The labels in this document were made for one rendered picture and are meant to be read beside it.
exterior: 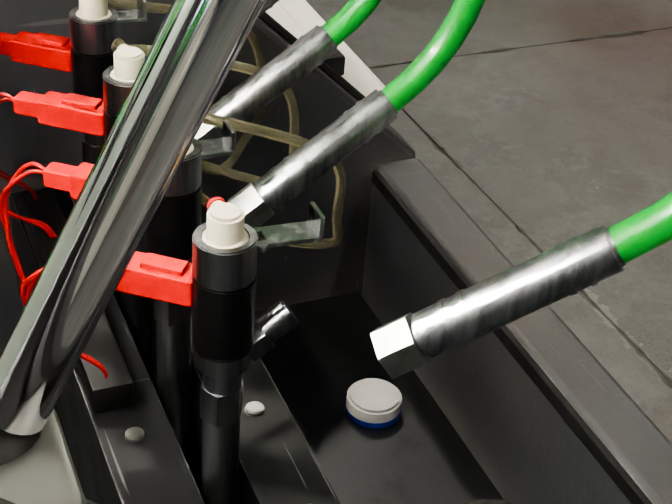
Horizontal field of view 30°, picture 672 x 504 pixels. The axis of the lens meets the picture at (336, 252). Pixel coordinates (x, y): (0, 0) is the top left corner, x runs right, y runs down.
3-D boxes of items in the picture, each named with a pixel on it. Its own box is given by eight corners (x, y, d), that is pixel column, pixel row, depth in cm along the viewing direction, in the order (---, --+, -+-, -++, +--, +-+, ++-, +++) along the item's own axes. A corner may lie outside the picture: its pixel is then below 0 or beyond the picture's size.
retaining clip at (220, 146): (226, 141, 61) (227, 118, 61) (238, 157, 60) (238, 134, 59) (162, 149, 60) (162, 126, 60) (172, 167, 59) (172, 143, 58)
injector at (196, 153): (241, 472, 71) (253, 150, 60) (157, 491, 70) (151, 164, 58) (226, 440, 74) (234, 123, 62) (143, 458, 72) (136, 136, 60)
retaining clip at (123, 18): (141, 11, 73) (140, -9, 73) (148, 23, 72) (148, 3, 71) (86, 17, 72) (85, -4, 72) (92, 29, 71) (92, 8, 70)
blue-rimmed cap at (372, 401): (410, 422, 88) (412, 406, 87) (358, 434, 87) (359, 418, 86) (387, 387, 91) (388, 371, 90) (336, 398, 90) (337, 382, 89)
